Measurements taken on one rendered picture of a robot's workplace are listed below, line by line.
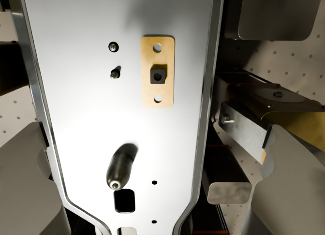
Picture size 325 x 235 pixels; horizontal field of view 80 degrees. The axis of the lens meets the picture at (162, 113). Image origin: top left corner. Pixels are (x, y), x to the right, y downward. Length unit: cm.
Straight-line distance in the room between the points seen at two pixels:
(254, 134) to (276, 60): 42
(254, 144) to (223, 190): 15
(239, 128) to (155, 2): 17
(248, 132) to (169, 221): 22
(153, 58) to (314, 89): 56
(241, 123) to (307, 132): 7
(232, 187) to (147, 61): 24
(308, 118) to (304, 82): 43
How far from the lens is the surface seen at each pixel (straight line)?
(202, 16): 24
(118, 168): 26
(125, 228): 41
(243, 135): 24
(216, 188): 35
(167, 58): 23
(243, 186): 36
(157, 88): 24
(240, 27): 27
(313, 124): 27
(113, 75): 23
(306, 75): 68
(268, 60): 61
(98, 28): 24
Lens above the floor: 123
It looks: 67 degrees down
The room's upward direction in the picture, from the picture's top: 177 degrees clockwise
